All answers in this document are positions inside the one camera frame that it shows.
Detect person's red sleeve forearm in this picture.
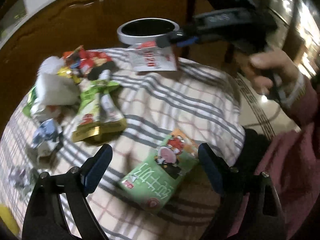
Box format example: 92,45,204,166
235,74,319,239

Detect crumpled white tissue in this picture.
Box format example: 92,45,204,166
30,99,61,122

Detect yellow snack wrapper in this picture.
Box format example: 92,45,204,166
57,66,81,84

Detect red snack wrapper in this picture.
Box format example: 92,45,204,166
62,46,112,77

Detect plaid tablecloth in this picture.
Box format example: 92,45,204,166
1,48,245,239

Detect brown wooden kitchen cabinets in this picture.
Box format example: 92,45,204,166
1,0,212,128

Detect yellow sponge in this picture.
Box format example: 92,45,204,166
0,204,20,236

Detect green snack bag cartoon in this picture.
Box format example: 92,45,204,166
119,128,199,214

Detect person's right hand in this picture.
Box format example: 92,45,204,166
239,49,304,108

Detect green juice spout pouch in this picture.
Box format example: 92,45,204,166
71,69,127,142

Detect green crumpled wrapper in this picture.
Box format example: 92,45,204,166
22,85,37,118

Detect round trash bin silver rim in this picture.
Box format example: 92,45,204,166
117,18,180,46

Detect small grey crumpled wrapper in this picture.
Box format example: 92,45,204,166
8,166,39,200

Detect white foam block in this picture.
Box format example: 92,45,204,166
35,73,80,106

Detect blue white wrapper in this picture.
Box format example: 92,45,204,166
30,119,62,167

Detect white red snack packet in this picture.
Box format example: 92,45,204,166
126,41,177,72

